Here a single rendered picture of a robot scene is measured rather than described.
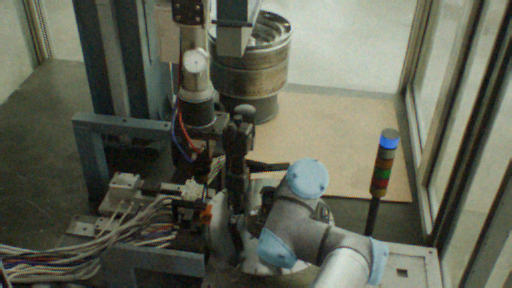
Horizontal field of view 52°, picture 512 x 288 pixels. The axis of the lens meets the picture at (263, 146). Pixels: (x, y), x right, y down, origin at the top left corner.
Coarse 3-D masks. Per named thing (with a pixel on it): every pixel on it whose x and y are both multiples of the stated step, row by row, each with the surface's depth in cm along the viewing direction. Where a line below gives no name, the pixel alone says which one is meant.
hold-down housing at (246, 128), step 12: (228, 120) 112; (240, 120) 108; (240, 132) 108; (252, 132) 111; (228, 144) 111; (240, 144) 110; (252, 144) 114; (240, 156) 113; (240, 168) 115; (228, 180) 117; (240, 180) 116; (240, 192) 118
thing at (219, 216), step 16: (224, 192) 138; (256, 192) 138; (224, 208) 133; (208, 224) 128; (224, 224) 129; (240, 224) 129; (208, 240) 124; (224, 240) 124; (240, 240) 125; (256, 240) 125; (224, 256) 121; (240, 256) 121; (256, 256) 121; (256, 272) 117; (272, 272) 117; (288, 272) 118
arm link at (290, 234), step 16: (272, 208) 94; (288, 208) 91; (304, 208) 92; (272, 224) 91; (288, 224) 90; (304, 224) 90; (320, 224) 90; (272, 240) 89; (288, 240) 89; (304, 240) 88; (320, 240) 88; (272, 256) 88; (288, 256) 89; (304, 256) 89
